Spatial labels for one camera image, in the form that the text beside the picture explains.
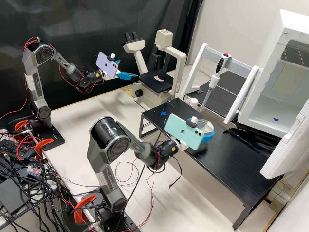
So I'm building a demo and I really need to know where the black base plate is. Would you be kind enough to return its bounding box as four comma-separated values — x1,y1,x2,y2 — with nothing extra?
33,125,66,152
118,212,142,232

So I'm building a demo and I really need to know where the flat black box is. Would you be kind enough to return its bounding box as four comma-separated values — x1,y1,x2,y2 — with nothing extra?
0,178,31,216

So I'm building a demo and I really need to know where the white incubator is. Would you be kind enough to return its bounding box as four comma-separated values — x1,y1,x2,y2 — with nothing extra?
238,9,309,139

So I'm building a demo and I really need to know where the red clamp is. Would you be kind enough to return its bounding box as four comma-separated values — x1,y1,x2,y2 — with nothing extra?
73,194,97,224
14,120,28,136
34,138,54,160

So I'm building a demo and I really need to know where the white pipette stand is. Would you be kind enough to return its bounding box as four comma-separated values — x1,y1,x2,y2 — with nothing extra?
180,42,260,125

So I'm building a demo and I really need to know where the right wrist camera phone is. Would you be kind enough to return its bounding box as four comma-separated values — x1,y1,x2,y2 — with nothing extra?
165,113,204,151

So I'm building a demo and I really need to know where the left wrist camera phone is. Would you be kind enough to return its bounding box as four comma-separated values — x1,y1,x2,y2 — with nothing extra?
95,51,120,79

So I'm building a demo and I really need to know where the black platform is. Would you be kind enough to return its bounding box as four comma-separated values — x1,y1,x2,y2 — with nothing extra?
183,69,254,119
139,97,283,230

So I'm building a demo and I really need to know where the small circuit board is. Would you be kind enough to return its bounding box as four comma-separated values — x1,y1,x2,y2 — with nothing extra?
26,165,46,176

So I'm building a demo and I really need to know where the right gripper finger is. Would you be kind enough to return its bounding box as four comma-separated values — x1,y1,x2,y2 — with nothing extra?
200,131,216,144

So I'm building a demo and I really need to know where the black cable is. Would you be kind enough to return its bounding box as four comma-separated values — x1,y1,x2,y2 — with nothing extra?
124,118,169,214
169,156,183,189

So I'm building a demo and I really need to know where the incubator door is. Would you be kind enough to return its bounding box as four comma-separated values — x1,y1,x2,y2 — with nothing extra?
259,98,309,180

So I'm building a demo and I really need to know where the pipette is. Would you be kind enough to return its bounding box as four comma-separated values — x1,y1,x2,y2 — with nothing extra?
199,52,232,113

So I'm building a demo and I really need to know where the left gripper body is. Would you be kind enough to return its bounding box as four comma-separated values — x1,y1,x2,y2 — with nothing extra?
102,69,122,81

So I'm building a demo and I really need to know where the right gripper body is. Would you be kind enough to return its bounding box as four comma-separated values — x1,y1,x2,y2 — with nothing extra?
172,138,188,152

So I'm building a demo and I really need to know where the wrist camera phone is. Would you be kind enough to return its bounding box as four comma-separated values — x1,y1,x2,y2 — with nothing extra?
165,113,204,151
95,51,120,79

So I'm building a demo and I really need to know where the cream microscope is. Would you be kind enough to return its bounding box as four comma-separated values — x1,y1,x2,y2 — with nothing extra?
122,29,188,108

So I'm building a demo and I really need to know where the black power adapter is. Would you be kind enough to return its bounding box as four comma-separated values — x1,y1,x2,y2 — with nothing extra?
0,139,37,160

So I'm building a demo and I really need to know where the petri dish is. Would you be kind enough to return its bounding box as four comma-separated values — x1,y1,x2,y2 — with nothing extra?
194,118,215,136

